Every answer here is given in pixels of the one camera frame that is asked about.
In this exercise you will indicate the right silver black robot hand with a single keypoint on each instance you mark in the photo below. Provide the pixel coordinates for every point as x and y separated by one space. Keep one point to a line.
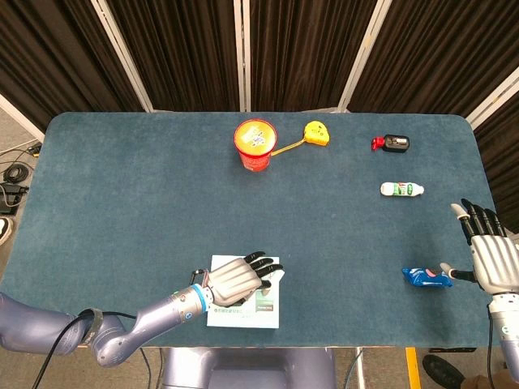
496 263

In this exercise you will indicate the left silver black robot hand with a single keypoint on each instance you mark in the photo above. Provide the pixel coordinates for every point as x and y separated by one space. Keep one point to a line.
233 279

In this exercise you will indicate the purple robot base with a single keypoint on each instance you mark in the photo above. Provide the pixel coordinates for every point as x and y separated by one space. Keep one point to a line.
243 368

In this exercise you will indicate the white speaker product box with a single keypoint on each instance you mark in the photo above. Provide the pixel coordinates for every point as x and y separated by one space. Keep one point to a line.
243 320

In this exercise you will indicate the blue cookie snack packet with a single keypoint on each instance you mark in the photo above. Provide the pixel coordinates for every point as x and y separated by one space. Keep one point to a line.
421 276

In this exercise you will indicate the black curtain partition panel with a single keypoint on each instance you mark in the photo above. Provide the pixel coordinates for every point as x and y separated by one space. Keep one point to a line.
308 52
48 52
178 52
442 52
504 170

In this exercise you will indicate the blue felt table mat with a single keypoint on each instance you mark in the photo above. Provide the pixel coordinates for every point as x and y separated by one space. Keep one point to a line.
162 202

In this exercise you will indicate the white green small bottle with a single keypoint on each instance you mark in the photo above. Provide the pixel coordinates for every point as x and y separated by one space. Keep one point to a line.
401 189

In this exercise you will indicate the black shoe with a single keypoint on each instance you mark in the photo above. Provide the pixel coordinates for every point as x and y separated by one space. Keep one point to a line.
442 370

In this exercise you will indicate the yellow floor tape strip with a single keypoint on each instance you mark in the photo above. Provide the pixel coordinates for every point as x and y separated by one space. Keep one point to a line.
412 366

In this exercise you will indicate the red cup with yellow lid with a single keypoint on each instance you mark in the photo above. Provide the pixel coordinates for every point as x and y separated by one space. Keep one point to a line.
255 142

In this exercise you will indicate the black bottle with red cap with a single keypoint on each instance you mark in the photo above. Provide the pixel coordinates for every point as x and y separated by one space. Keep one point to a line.
395 144

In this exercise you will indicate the yellow tape measure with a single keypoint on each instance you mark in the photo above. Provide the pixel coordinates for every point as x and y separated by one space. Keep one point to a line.
317 133

